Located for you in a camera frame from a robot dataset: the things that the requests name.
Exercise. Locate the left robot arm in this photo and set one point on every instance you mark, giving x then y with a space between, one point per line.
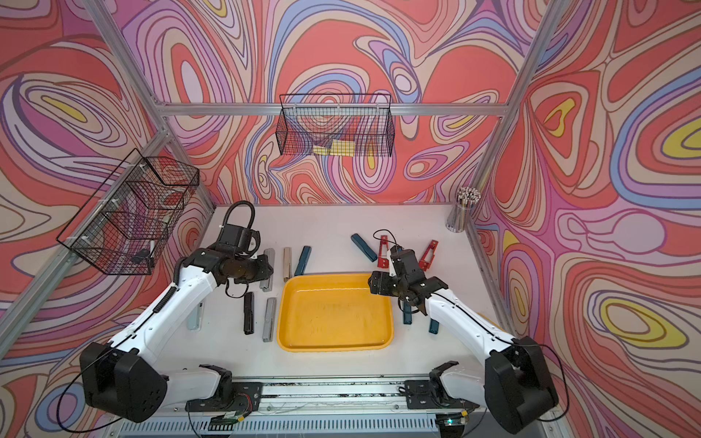
121 378

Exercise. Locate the teal pliers at back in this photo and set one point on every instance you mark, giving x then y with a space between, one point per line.
364 247

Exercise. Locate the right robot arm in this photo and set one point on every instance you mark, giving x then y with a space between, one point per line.
516 385

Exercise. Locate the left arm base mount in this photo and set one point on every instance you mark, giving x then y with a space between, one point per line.
241 397

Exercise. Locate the aluminium frame post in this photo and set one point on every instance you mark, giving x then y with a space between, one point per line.
114 39

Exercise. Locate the aluminium rail base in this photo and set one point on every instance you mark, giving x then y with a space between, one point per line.
383 406

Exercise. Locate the teal pruning pliers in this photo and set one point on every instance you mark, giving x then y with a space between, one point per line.
303 261

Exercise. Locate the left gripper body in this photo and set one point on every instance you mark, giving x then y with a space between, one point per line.
251 270

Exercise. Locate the black pruning pliers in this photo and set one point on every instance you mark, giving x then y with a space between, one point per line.
249 313

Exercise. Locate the teal pliers far right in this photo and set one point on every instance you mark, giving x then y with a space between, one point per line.
434 327

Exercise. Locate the cup of metal rods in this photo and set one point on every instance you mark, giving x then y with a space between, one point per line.
466 197

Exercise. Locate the yellow storage tray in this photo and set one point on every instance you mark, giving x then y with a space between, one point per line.
333 313

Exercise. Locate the red pruning pliers left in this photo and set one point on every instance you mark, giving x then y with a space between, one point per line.
383 261

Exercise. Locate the black wire basket left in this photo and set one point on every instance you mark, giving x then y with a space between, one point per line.
124 226

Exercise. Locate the red pruning pliers right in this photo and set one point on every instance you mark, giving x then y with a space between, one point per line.
427 258

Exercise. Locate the red pruning pliers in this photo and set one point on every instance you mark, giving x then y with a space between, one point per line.
383 261
427 258

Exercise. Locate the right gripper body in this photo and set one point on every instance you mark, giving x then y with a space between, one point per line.
389 285

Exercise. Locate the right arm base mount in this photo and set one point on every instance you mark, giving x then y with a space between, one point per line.
430 393

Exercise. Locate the black wire basket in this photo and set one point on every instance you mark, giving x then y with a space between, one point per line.
124 226
308 119

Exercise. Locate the grey pruning pliers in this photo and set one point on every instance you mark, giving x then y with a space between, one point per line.
269 319
266 284

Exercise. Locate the black wire basket back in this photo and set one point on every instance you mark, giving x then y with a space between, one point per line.
308 119

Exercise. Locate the beige pruning pliers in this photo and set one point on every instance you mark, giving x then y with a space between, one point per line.
287 256

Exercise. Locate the yellow sticky notes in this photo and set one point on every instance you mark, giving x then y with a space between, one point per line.
335 148

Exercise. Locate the light blue pruning pliers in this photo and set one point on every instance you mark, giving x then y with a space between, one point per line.
194 322

